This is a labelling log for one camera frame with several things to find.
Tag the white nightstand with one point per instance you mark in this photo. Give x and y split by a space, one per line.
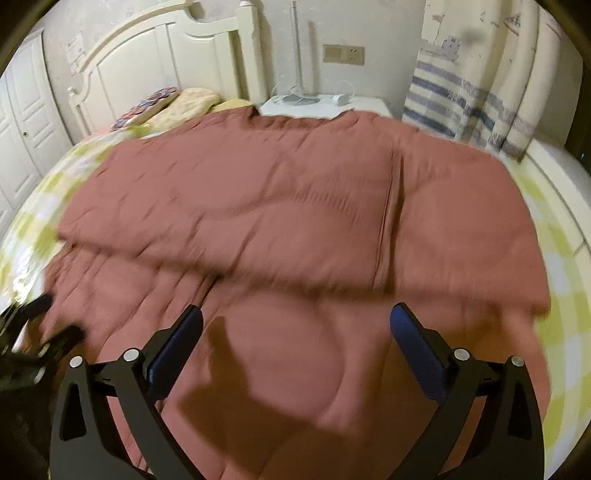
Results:
369 107

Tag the colourful patterned cushion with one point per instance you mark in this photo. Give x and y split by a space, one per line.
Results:
147 104

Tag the white wooden bed headboard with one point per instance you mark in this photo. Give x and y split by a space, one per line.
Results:
138 60

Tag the paper wall note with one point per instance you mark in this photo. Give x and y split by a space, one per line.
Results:
76 50

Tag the cream quilted pillow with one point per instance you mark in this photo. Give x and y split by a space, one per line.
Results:
189 104

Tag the white wardrobe door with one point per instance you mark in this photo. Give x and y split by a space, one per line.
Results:
27 115

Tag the white pole lamp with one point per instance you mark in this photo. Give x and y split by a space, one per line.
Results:
298 46

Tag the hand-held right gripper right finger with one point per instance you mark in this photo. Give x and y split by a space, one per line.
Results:
415 355

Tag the yellow pillow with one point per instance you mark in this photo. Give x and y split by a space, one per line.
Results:
231 104

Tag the rust pink padded coat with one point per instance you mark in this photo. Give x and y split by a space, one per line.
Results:
300 207

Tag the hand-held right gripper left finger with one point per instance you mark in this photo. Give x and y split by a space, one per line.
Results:
178 350

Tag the beige wall socket plate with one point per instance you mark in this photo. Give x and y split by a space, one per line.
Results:
344 54

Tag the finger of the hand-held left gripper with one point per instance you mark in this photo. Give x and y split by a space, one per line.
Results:
34 308
62 339

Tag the white charger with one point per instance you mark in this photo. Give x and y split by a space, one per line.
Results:
342 99

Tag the boat print striped curtain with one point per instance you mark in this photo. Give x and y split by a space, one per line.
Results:
461 92

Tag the green checked bed sheet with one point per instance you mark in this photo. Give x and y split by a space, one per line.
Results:
558 277

